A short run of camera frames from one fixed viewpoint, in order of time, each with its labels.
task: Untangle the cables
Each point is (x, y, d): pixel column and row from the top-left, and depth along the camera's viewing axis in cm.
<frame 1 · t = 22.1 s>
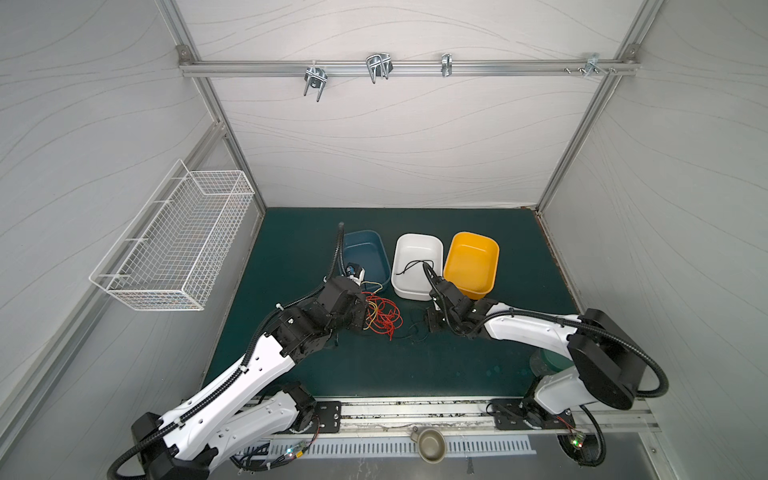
left hand: (365, 299, 74), fingers closed
right hand: (430, 309, 88), fingers open
blue plastic bin: (365, 247, 109), on the table
white plastic bin: (406, 281, 100), point 2 cm above the table
yellow plastic bin: (471, 264, 106), on the table

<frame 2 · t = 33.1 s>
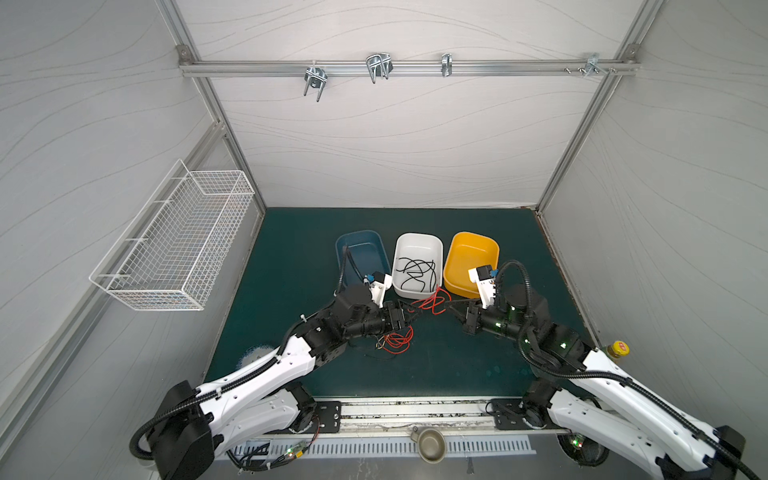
left hand: (422, 313, 70), fingers open
right hand: (450, 297, 70), fingers closed
the named things where they were.

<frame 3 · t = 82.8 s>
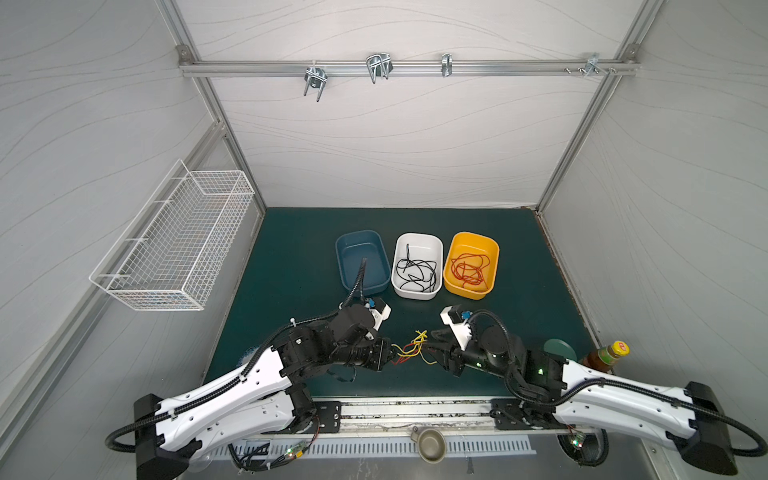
left hand: (401, 352, 68), fingers closed
right hand: (432, 332, 72), fingers open
the named things where they were.

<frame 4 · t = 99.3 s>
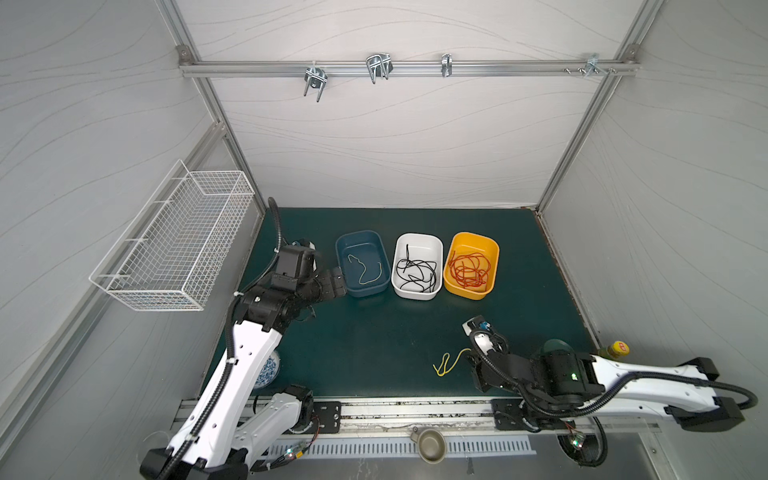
left hand: (333, 275, 74), fingers open
right hand: (467, 348, 71), fingers closed
the named things where they were.

